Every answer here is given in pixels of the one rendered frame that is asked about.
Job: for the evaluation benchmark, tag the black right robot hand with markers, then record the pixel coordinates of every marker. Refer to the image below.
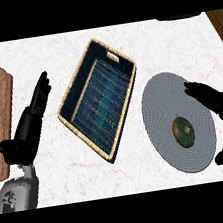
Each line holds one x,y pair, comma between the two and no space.
222,103

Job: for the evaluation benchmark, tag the dark green squash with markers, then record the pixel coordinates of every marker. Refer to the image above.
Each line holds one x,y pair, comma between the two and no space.
183,132

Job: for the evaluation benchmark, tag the blue wicker basket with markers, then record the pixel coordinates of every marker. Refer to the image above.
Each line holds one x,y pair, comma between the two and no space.
99,100

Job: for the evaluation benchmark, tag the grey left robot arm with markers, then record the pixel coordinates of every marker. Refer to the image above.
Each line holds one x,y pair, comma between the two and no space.
18,194

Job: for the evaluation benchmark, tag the black object at edge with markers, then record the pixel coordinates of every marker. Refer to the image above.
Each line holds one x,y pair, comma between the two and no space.
178,17

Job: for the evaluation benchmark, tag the grey round placemat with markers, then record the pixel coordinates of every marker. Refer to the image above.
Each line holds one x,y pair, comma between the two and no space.
171,114

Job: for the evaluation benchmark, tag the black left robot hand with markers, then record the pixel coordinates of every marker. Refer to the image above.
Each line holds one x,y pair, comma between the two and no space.
29,129

